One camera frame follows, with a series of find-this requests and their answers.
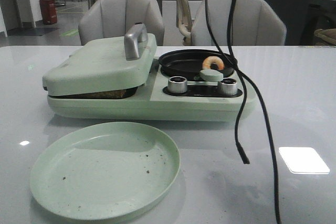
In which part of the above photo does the orange shrimp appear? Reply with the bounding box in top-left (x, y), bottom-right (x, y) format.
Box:
top-left (202, 56), bottom-right (225, 70)

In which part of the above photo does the green sandwich maker lid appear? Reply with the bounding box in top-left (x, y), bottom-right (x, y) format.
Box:
top-left (43, 24), bottom-right (157, 98)

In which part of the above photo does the bread slice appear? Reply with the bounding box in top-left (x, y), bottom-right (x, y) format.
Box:
top-left (64, 89), bottom-right (127, 99)

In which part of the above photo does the green breakfast maker base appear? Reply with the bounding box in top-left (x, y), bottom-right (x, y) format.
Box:
top-left (47, 59), bottom-right (243, 122)

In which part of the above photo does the left silver knob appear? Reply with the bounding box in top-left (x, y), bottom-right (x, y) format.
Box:
top-left (167, 76), bottom-right (187, 94)

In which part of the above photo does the silver knob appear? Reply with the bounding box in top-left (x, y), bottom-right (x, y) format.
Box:
top-left (167, 76), bottom-right (187, 94)
top-left (217, 78), bottom-right (238, 96)

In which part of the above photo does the black frying pan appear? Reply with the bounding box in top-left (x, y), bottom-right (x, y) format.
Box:
top-left (159, 49), bottom-right (234, 81)

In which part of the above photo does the right silver knob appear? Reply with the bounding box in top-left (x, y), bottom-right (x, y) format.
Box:
top-left (217, 78), bottom-right (238, 96)

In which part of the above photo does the beige office chair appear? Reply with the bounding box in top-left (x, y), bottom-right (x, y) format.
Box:
top-left (176, 0), bottom-right (193, 46)

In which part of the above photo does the light green plate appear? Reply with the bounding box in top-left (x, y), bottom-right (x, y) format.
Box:
top-left (30, 122), bottom-right (180, 223)

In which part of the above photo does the left grey armchair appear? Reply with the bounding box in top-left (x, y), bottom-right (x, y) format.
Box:
top-left (78, 0), bottom-right (164, 46)

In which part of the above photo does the grey armchair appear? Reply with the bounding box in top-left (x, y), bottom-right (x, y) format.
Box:
top-left (191, 0), bottom-right (287, 46)
top-left (78, 0), bottom-right (164, 46)

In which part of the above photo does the white refrigerator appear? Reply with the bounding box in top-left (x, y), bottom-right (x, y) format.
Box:
top-left (162, 0), bottom-right (202, 46)

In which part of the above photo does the right grey armchair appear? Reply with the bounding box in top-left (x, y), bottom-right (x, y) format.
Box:
top-left (191, 0), bottom-right (287, 46)

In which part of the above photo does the red trash bin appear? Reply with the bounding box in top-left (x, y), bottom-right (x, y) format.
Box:
top-left (39, 0), bottom-right (57, 25)

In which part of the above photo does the black hanging cable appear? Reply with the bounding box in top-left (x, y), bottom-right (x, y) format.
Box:
top-left (226, 0), bottom-right (250, 165)
top-left (203, 0), bottom-right (282, 224)

